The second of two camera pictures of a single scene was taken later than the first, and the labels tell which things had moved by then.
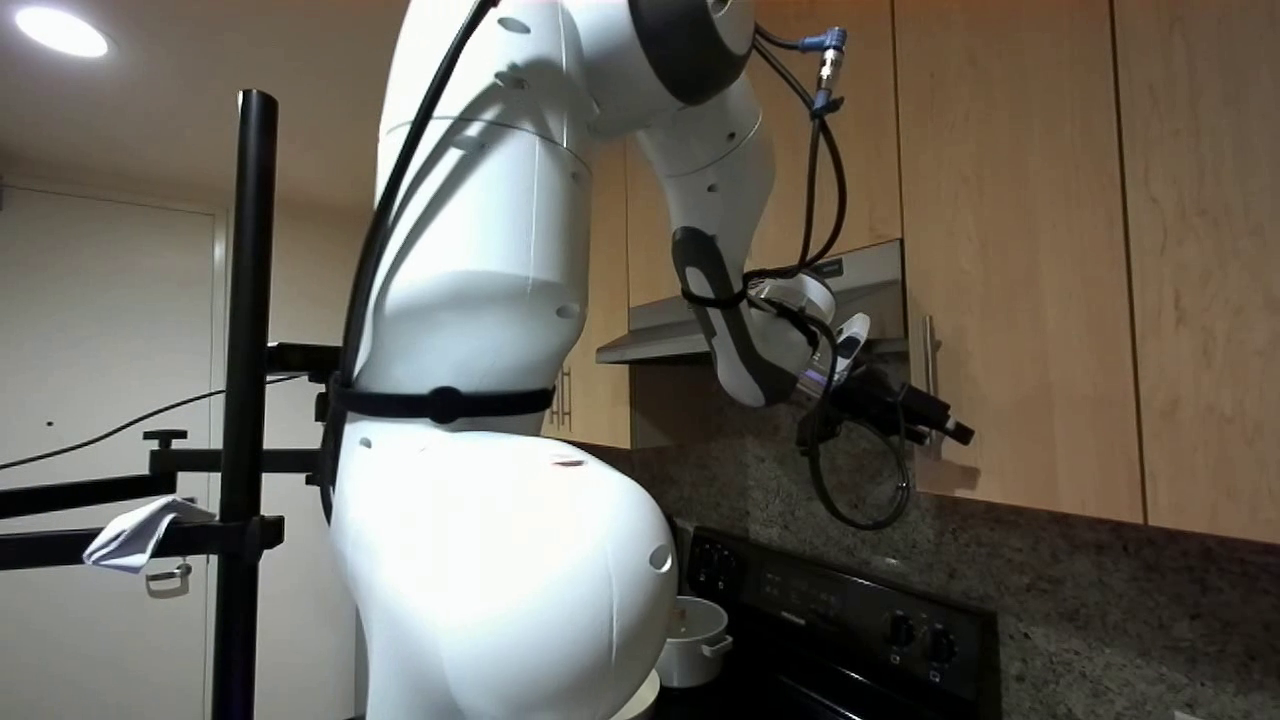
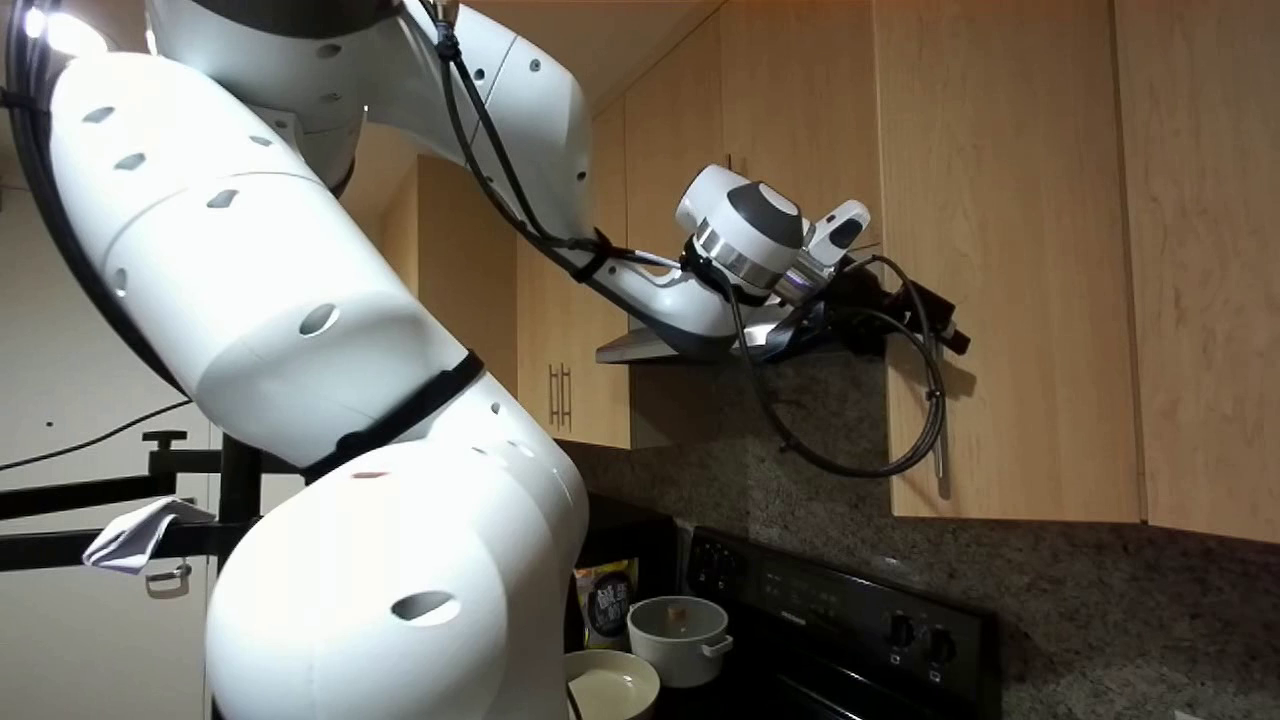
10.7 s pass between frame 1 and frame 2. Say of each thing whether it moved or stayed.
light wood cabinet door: stayed
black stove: stayed
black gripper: moved
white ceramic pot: stayed
